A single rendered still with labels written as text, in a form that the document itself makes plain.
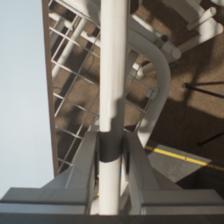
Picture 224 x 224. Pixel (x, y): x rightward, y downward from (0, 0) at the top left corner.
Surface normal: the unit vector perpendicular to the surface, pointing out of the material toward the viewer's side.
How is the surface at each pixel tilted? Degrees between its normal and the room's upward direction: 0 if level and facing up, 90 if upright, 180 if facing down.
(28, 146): 28
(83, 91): 0
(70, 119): 0
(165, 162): 0
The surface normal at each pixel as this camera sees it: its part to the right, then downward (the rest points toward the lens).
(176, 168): 0.25, 0.00
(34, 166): -0.15, 0.26
